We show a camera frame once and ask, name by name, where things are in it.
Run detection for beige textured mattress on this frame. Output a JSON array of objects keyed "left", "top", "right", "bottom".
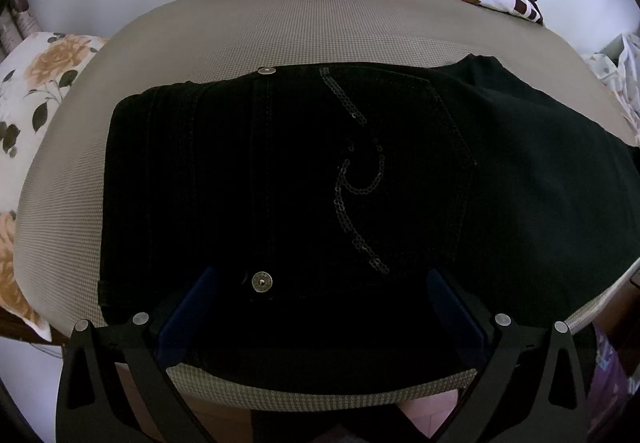
[{"left": 14, "top": 0, "right": 640, "bottom": 413}]

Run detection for white floral pillow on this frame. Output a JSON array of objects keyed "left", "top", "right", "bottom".
[{"left": 1, "top": 32, "right": 106, "bottom": 342}]

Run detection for black pants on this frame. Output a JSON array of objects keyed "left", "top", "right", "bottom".
[{"left": 98, "top": 55, "right": 639, "bottom": 394}]

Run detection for white dotted crumpled sheet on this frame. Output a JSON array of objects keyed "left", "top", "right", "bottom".
[{"left": 582, "top": 34, "right": 640, "bottom": 145}]

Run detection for brown striped headboard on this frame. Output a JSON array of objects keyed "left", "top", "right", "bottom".
[{"left": 0, "top": 0, "right": 41, "bottom": 60}]

